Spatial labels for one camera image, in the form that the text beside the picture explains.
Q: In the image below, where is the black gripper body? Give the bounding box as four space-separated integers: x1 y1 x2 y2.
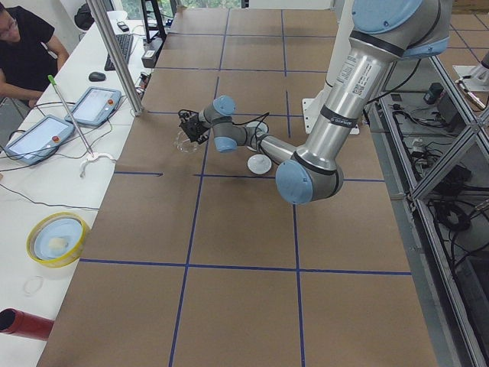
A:
180 116 209 142

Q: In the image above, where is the aluminium frame post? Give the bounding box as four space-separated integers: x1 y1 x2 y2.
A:
86 0 143 116

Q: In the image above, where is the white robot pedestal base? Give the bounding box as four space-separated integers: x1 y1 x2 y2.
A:
302 0 354 134

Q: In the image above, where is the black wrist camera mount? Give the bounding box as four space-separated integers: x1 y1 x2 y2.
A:
178 109 199 122

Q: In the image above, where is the near blue teach pendant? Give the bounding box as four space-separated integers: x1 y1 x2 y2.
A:
5 115 75 165

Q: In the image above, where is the metal rod green tip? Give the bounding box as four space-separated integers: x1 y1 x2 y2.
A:
47 74 93 154

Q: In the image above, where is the far blue teach pendant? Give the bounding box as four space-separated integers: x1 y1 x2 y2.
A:
70 86 121 128

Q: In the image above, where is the white rubber band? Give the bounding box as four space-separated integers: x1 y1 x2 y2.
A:
22 275 44 297

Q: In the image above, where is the red cylinder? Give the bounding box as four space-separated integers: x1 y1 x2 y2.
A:
1 308 54 341

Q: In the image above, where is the black computer mouse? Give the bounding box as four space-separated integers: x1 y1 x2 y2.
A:
88 72 106 83

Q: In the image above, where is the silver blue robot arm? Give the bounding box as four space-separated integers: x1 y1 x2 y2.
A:
178 1 452 204

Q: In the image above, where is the clear glass funnel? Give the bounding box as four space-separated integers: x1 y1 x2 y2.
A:
173 131 199 154

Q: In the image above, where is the seated person black shirt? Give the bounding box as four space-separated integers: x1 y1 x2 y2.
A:
1 5 70 108

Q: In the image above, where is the white enamel cup blue rim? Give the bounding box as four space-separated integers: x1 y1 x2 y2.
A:
245 120 269 151

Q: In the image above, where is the blue teach pendant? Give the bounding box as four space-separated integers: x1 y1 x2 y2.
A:
5 115 75 165
70 86 121 128

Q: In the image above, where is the yellow tape roll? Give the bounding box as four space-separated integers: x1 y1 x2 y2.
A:
26 212 90 268

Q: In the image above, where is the black keyboard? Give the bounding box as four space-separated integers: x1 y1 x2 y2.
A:
103 33 134 72

